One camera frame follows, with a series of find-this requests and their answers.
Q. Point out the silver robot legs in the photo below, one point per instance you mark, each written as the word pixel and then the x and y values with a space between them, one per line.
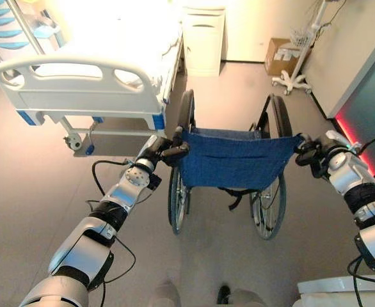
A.
pixel 203 294

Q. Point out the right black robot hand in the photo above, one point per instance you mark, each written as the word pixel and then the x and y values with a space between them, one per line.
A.
pixel 315 150

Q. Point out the white hospital bed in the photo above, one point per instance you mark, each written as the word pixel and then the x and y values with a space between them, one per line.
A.
pixel 88 80

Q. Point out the white bedside cabinet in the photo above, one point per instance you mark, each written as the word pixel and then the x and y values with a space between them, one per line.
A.
pixel 205 38

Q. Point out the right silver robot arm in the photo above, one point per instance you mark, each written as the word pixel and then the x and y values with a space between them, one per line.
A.
pixel 362 204

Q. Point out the blue seat wheelchair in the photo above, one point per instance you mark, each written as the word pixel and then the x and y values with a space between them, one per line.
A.
pixel 235 160

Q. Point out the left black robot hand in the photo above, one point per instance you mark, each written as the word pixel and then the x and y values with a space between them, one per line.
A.
pixel 167 148

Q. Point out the frosted glass partition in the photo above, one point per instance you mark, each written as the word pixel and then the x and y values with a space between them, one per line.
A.
pixel 363 83

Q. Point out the brown cardboard box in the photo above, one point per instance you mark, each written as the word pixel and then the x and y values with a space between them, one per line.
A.
pixel 282 56

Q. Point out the white robot torso plate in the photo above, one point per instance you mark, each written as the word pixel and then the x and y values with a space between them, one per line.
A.
pixel 341 292

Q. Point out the white blue drawer cart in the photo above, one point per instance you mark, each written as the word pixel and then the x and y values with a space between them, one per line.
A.
pixel 14 28

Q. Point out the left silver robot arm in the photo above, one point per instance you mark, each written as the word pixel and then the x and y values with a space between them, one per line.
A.
pixel 98 230

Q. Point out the white wheeled equipment stand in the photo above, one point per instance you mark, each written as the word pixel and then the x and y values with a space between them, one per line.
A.
pixel 299 48

